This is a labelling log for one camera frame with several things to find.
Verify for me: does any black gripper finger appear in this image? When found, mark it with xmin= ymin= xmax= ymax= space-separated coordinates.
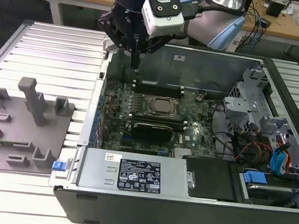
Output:
xmin=134 ymin=29 xmax=175 ymax=74
xmin=91 ymin=11 xmax=142 ymax=69

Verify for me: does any green RAM stick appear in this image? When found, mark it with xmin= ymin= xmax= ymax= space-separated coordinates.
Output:
xmin=135 ymin=78 xmax=185 ymax=91
xmin=0 ymin=139 xmax=30 ymax=150

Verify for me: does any black RAM slot bank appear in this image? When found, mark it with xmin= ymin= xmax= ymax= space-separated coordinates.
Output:
xmin=126 ymin=110 xmax=189 ymax=132
xmin=131 ymin=78 xmax=186 ymax=100

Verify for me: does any CPU in socket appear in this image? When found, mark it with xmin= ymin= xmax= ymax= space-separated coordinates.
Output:
xmin=142 ymin=93 xmax=185 ymax=120

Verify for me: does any green motherboard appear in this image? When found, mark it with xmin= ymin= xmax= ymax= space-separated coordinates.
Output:
xmin=93 ymin=74 xmax=227 ymax=165

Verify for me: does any black graphics card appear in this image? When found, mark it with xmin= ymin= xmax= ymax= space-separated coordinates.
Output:
xmin=130 ymin=120 xmax=175 ymax=144

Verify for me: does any tall black box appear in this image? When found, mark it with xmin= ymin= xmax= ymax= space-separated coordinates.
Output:
xmin=243 ymin=0 xmax=255 ymax=21

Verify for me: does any silver metal drive cage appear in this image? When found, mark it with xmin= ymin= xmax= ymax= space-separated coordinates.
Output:
xmin=218 ymin=63 xmax=299 ymax=145

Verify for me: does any silver finned heatsink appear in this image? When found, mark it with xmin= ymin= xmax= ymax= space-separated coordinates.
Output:
xmin=172 ymin=146 xmax=195 ymax=161

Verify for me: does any small black cube box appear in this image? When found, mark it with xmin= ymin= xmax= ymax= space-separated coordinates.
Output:
xmin=264 ymin=0 xmax=288 ymax=19

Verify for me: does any grey parts rack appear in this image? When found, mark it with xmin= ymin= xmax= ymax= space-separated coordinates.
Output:
xmin=0 ymin=73 xmax=80 ymax=183

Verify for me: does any grey power supply with label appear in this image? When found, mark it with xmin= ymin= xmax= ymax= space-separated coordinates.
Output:
xmin=74 ymin=145 xmax=196 ymax=204

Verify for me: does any black plastic shroud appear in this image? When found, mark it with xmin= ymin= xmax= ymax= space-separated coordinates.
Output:
xmin=177 ymin=153 xmax=244 ymax=205

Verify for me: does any blue case latch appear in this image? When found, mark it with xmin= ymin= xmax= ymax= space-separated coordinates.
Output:
xmin=51 ymin=160 xmax=66 ymax=173

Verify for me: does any black open PC case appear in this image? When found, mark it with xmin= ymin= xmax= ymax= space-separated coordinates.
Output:
xmin=42 ymin=26 xmax=299 ymax=224

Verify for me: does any hard disk in blue carrier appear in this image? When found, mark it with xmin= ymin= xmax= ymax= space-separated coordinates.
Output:
xmin=235 ymin=169 xmax=299 ymax=212

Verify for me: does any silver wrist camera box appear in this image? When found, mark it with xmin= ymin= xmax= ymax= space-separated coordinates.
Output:
xmin=134 ymin=0 xmax=189 ymax=41

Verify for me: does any black camera cable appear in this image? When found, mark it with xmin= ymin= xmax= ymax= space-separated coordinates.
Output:
xmin=180 ymin=0 xmax=248 ymax=29

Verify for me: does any blue desk cable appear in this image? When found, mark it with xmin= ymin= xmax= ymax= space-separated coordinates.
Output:
xmin=249 ymin=8 xmax=268 ymax=55

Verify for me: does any black internal cable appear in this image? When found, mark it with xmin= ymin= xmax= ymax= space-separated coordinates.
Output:
xmin=204 ymin=82 xmax=244 ymax=161

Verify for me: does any red and orange wire bundle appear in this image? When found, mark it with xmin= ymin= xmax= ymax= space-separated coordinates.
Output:
xmin=234 ymin=139 xmax=274 ymax=166

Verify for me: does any blue flat wire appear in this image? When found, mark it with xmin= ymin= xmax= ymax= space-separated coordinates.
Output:
xmin=268 ymin=134 xmax=295 ymax=177

